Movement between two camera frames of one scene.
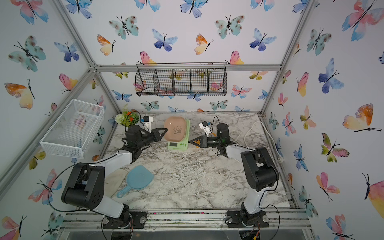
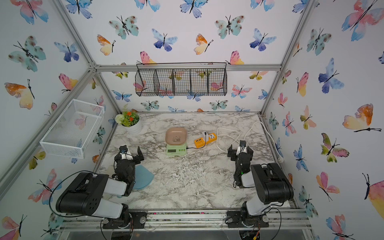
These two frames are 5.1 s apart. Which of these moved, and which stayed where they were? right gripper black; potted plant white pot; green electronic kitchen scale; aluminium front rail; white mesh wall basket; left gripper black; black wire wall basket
Moved: green electronic kitchen scale; right gripper black; left gripper black
Stayed: white mesh wall basket; aluminium front rail; potted plant white pot; black wire wall basket
